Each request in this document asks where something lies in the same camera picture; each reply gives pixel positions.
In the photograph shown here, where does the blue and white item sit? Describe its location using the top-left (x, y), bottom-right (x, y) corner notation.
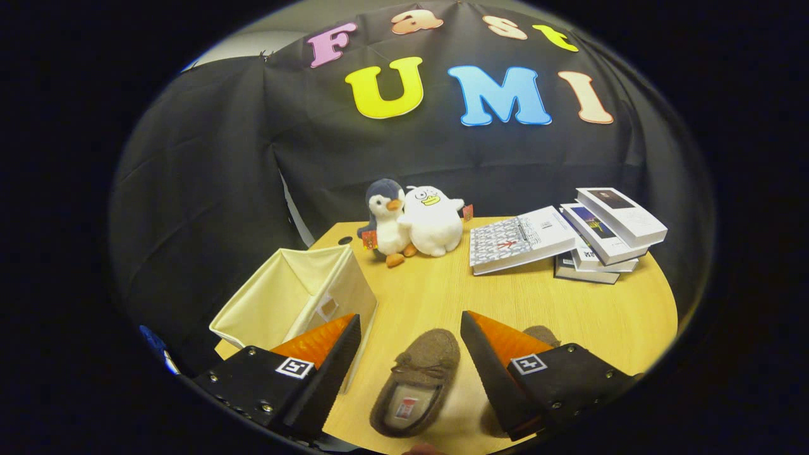
top-left (139, 324), bottom-right (181, 375)

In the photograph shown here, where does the patterned cover book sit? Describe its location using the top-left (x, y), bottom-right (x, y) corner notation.
top-left (469, 205), bottom-right (577, 276)

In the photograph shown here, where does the white book with blue picture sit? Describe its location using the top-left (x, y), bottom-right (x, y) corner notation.
top-left (560, 202), bottom-right (650, 266)

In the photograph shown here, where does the brown fuzzy slipper shoe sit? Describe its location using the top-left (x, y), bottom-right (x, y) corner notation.
top-left (370, 328), bottom-right (461, 439)
top-left (479, 325), bottom-right (561, 438)

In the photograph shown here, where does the white duck plush toy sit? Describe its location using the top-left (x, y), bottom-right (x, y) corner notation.
top-left (398, 185), bottom-right (475, 257)

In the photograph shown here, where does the dark cover book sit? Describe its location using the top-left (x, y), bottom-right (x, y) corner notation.
top-left (554, 253), bottom-right (621, 285)

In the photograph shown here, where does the plain white book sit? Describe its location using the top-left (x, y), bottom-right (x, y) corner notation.
top-left (571, 243), bottom-right (639, 274)

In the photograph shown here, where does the grey penguin plush toy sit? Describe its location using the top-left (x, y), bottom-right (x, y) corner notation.
top-left (356, 178), bottom-right (418, 269)

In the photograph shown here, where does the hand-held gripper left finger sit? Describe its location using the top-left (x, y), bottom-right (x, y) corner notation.
top-left (192, 313), bottom-right (362, 440)

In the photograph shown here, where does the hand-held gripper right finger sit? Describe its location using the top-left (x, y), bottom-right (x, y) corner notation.
top-left (460, 310), bottom-right (639, 442)

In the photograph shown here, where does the beige fabric storage box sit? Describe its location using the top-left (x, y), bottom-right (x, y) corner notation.
top-left (209, 245), bottom-right (379, 396)

